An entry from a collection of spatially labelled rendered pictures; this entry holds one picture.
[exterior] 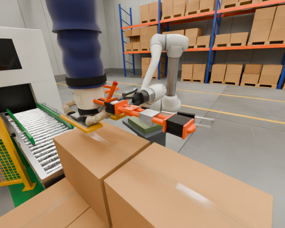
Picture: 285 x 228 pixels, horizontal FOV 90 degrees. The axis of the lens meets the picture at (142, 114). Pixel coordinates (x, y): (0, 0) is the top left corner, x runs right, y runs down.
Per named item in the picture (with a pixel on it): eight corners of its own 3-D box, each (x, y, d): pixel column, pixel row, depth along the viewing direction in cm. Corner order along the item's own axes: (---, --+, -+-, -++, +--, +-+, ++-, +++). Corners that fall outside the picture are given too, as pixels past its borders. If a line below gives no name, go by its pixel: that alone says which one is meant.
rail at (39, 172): (3, 122, 261) (-2, 113, 253) (7, 121, 264) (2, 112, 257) (47, 196, 120) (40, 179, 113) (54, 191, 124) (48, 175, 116)
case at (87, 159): (65, 178, 120) (52, 137, 104) (105, 153, 147) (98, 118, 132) (109, 229, 83) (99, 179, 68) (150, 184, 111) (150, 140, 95)
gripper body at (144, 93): (148, 90, 82) (137, 94, 76) (148, 104, 85) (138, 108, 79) (138, 88, 87) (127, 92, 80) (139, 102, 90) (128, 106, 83)
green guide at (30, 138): (2, 114, 257) (0, 110, 254) (10, 112, 264) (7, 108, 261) (25, 148, 160) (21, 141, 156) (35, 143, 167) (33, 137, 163)
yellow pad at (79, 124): (59, 117, 93) (58, 110, 91) (74, 112, 100) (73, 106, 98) (87, 134, 73) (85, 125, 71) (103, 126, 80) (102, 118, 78)
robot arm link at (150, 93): (155, 102, 89) (149, 105, 85) (144, 100, 94) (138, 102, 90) (155, 88, 85) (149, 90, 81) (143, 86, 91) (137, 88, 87)
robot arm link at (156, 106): (144, 110, 169) (144, 92, 161) (159, 111, 168) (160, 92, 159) (143, 116, 154) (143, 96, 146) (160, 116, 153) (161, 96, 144)
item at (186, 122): (162, 131, 52) (162, 119, 50) (172, 124, 57) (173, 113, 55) (183, 140, 47) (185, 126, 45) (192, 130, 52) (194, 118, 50)
